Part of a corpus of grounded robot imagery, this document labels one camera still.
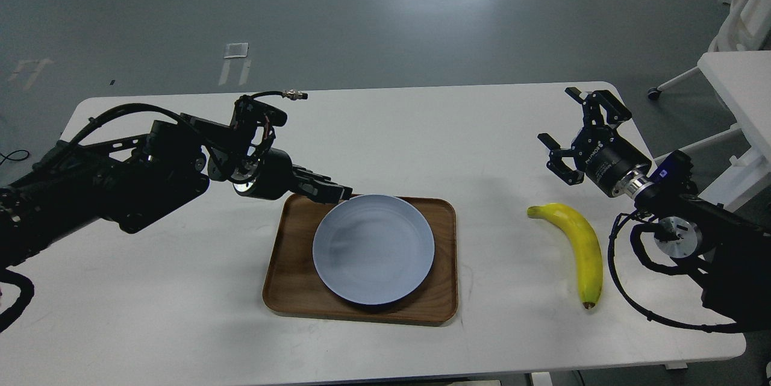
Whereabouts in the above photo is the yellow banana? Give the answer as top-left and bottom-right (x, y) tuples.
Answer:
(526, 202), (605, 310)

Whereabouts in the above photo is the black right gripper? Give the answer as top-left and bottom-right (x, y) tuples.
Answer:
(538, 87), (652, 198)

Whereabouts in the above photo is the white side table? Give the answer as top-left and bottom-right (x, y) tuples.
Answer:
(683, 51), (770, 211)

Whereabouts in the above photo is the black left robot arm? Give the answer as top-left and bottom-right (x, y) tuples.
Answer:
(1, 92), (352, 329)

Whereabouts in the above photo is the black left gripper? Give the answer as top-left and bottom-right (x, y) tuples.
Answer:
(233, 148), (352, 204)

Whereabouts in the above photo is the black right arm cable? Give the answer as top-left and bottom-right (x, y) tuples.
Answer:
(607, 211), (744, 334)

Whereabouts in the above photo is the brown wooden tray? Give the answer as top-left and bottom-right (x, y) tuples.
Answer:
(262, 194), (459, 326)

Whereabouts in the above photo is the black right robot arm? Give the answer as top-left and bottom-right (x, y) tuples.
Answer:
(538, 87), (769, 334)

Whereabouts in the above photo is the light blue plate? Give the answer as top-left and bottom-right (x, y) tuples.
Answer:
(312, 195), (435, 306)

